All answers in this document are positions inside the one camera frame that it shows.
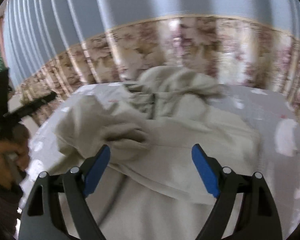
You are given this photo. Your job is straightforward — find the grey patterned bed sheet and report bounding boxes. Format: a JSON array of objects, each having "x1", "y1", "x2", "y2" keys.
[{"x1": 22, "y1": 82, "x2": 300, "y2": 239}]

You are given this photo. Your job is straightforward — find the blue floral curtain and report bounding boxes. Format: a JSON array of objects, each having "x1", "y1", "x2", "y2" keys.
[{"x1": 3, "y1": 0, "x2": 300, "y2": 124}]

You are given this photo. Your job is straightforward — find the beige hooded jacket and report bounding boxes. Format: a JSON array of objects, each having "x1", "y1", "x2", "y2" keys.
[{"x1": 55, "y1": 66, "x2": 259, "y2": 239}]

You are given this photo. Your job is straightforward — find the person's left hand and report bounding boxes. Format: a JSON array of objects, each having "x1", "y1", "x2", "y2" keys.
[{"x1": 0, "y1": 139, "x2": 30, "y2": 190}]

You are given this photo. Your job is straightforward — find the left forearm dark sleeve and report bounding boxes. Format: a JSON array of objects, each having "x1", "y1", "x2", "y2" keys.
[{"x1": 0, "y1": 184, "x2": 24, "y2": 239}]

